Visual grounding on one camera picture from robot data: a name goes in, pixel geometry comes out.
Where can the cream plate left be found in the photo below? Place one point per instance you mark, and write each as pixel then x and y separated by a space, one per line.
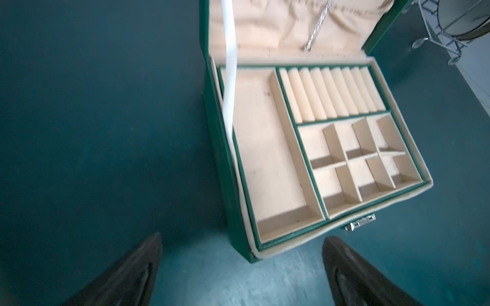
pixel 464 20

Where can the green jewelry box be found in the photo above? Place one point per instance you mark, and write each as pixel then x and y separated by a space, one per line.
pixel 306 133

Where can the metal plate rack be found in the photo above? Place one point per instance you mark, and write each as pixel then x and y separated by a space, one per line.
pixel 429 14

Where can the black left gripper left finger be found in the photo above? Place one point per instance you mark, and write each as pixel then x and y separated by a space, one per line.
pixel 129 281

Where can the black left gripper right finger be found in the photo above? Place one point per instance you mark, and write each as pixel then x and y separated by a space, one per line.
pixel 354 281

